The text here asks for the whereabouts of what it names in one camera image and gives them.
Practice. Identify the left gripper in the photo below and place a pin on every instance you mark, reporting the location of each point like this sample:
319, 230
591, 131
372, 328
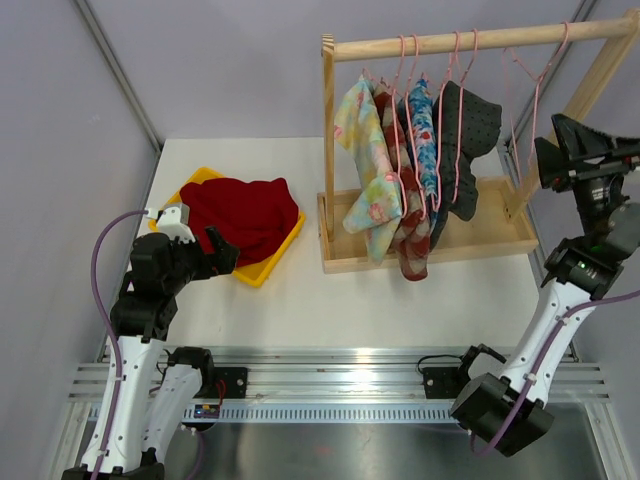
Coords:
224, 257

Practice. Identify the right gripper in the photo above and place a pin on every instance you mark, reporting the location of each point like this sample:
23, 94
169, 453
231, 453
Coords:
559, 170

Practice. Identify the red skirt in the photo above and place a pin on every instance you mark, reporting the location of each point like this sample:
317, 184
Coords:
240, 220

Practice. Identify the pink hanger of red skirt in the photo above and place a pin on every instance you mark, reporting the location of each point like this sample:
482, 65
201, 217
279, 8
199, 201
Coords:
509, 55

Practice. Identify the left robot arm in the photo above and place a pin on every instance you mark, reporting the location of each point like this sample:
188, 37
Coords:
137, 423

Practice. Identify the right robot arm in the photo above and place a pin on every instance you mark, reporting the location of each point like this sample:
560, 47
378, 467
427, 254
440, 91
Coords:
507, 410

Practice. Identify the dark grey dotted garment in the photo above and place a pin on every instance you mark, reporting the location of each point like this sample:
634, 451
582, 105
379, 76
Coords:
481, 129

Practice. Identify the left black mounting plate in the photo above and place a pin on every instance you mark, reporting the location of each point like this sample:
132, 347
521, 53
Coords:
231, 382

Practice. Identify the black mounting plate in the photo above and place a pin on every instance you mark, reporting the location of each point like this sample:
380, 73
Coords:
231, 382
444, 383

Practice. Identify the blue floral garment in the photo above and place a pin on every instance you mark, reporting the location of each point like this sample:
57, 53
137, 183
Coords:
416, 117

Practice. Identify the pastel floral garment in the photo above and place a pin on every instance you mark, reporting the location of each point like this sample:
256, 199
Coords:
376, 212

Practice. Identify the red plaid garment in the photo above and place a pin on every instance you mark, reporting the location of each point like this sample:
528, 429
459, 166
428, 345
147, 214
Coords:
412, 238

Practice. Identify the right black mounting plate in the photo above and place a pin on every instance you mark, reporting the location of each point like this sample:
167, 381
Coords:
444, 383

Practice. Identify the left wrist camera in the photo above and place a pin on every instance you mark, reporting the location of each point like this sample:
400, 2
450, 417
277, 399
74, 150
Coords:
172, 221

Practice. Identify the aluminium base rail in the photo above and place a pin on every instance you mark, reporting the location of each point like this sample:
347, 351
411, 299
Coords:
358, 385

